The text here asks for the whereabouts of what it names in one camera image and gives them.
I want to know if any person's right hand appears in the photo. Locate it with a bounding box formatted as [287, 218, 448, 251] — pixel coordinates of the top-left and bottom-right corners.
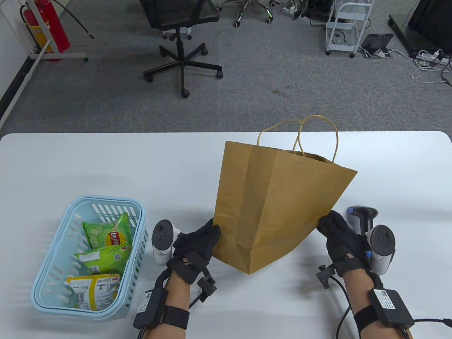
[317, 210, 371, 278]

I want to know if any person's left hand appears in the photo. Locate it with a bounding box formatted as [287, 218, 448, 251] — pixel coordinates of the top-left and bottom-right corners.
[166, 218, 222, 284]

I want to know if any black and blue barcode scanner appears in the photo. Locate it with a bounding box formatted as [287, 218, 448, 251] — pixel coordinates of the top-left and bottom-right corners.
[347, 206, 379, 236]

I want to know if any brown paper bag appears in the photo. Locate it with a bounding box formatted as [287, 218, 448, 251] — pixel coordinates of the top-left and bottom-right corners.
[212, 115, 358, 275]

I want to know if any green cucumber print chips bag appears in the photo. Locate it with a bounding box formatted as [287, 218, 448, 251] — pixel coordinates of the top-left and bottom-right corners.
[82, 213, 132, 250]

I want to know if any green white label chips bag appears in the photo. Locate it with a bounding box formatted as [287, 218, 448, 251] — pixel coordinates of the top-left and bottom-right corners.
[74, 245, 129, 274]

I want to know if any yellow bag of chips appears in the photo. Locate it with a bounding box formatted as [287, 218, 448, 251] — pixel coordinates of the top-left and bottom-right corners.
[66, 274, 121, 311]

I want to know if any person's right forearm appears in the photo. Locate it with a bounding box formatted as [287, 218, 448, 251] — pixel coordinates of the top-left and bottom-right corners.
[341, 270, 414, 339]

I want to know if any person's left forearm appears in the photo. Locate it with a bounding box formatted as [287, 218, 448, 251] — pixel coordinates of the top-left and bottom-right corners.
[143, 270, 193, 339]

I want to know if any white and black controller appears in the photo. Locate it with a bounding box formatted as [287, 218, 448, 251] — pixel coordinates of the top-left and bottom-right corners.
[152, 220, 182, 266]
[367, 225, 397, 276]

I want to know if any black labelled sensor box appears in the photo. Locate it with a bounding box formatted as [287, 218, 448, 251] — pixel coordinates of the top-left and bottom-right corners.
[369, 289, 415, 331]
[133, 288, 169, 329]

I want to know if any light blue plastic basket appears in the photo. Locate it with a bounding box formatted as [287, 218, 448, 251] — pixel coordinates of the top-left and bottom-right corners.
[31, 196, 149, 320]

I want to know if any white utility cart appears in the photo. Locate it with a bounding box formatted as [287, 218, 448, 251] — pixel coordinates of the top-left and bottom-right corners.
[325, 0, 375, 59]

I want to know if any black lidded floor box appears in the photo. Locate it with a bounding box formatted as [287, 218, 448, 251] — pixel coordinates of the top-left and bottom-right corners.
[360, 34, 394, 59]

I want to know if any white power strip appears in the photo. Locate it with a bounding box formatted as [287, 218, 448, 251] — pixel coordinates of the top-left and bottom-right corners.
[416, 51, 451, 66]

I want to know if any white metal stand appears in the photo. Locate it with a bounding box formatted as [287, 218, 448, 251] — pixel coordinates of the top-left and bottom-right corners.
[0, 0, 89, 62]

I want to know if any black office chair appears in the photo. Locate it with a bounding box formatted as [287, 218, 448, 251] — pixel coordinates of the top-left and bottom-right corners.
[139, 0, 224, 98]

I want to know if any black equipment stand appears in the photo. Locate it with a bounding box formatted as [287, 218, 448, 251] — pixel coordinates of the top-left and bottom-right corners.
[387, 0, 452, 59]

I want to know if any chrome chair base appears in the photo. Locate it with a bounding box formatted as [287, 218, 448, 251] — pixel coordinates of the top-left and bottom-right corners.
[222, 0, 274, 28]

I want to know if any red fire extinguisher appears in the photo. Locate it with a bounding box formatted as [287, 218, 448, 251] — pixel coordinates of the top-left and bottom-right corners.
[20, 0, 94, 61]

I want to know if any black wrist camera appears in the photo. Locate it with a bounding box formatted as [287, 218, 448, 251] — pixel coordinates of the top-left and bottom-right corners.
[317, 265, 336, 289]
[197, 275, 217, 302]

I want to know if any thick black glove cable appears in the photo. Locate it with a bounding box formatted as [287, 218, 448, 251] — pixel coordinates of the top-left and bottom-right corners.
[154, 269, 172, 294]

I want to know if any black forearm strap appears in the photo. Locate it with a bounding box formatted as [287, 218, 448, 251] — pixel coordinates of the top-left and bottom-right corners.
[161, 305, 190, 329]
[354, 304, 380, 332]

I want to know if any black braided cable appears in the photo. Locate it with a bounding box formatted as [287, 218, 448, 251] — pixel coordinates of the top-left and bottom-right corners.
[412, 318, 452, 327]

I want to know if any black cable bundle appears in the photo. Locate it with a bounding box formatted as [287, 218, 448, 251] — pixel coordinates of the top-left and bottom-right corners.
[270, 0, 334, 27]

